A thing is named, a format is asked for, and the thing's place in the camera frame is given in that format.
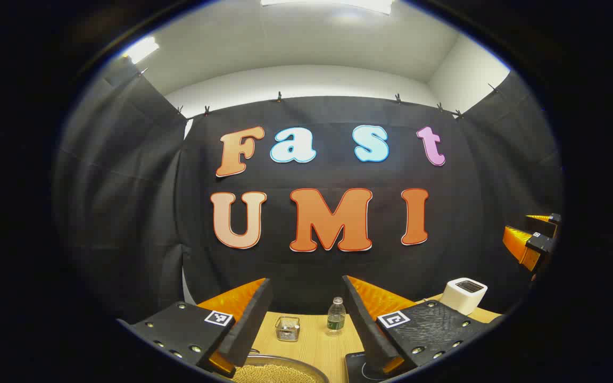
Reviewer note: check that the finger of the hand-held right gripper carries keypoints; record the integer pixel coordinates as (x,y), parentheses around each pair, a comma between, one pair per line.
(543,224)
(519,244)

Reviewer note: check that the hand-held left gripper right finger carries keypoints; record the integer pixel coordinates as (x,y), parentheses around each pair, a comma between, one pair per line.
(367,335)

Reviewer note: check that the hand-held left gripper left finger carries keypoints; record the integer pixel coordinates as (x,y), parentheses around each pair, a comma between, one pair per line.
(250,330)

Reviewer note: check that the black induction cooktop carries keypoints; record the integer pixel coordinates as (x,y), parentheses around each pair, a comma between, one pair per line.
(357,369)

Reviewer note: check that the clear plastic water bottle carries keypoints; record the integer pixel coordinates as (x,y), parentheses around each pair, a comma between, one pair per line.
(336,319)

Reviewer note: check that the pile of yellow soybeans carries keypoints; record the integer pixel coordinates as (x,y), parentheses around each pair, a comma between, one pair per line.
(274,375)

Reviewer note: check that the white toaster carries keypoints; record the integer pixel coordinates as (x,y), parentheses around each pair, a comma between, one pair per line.
(461,300)

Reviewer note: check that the ceiling light panel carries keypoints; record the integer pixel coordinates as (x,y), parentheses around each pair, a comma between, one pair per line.
(328,4)
(141,49)

